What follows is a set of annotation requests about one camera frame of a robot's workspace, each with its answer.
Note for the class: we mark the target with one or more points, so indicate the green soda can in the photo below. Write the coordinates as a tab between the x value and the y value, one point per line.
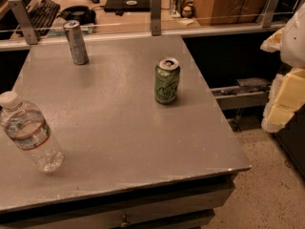
167	76

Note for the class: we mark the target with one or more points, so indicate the black headphones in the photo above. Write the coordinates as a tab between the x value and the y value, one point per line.
83	14

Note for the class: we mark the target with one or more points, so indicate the cans on back desk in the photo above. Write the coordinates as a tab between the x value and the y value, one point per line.
181	8

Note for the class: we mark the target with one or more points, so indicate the glass partition with metal brackets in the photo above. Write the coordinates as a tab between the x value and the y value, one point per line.
158	20

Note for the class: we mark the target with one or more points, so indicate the tall silver can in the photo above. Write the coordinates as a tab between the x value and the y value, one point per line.
76	42

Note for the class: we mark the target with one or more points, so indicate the brown cardboard box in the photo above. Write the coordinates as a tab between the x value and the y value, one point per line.
225	12

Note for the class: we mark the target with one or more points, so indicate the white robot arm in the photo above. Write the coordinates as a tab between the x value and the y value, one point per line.
292	49

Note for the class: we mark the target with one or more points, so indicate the metal shelf rail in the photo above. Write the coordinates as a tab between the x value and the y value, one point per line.
244	93

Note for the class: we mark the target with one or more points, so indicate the grey table drawer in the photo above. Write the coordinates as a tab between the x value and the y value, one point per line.
183	205

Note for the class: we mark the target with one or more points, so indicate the clear plastic water bottle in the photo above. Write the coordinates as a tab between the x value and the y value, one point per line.
26	126

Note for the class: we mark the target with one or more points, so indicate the black laptop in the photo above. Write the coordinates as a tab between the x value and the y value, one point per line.
127	5

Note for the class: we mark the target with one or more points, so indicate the black keyboard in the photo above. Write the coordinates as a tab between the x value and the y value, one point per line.
42	15

